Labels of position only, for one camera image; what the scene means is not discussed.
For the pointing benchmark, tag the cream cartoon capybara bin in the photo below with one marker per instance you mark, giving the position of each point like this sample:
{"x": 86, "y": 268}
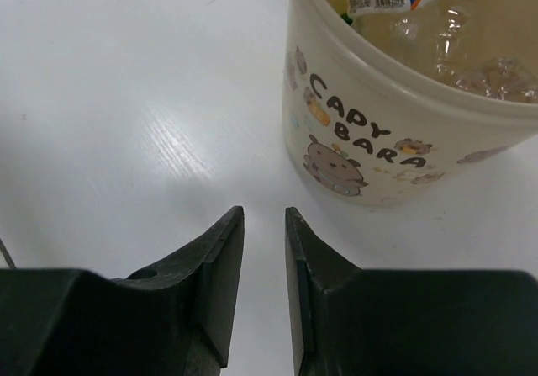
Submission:
{"x": 367, "y": 129}

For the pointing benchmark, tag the green plastic bottle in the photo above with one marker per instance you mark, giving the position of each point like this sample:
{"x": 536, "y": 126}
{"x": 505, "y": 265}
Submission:
{"x": 347, "y": 18}

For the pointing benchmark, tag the large clear crushed bottle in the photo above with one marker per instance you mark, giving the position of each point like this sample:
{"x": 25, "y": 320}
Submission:
{"x": 432, "y": 39}

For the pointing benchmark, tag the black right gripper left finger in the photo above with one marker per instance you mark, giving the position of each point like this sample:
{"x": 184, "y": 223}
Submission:
{"x": 173, "y": 317}

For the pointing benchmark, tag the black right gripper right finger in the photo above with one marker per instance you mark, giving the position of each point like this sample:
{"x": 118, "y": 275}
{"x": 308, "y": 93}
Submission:
{"x": 346, "y": 320}

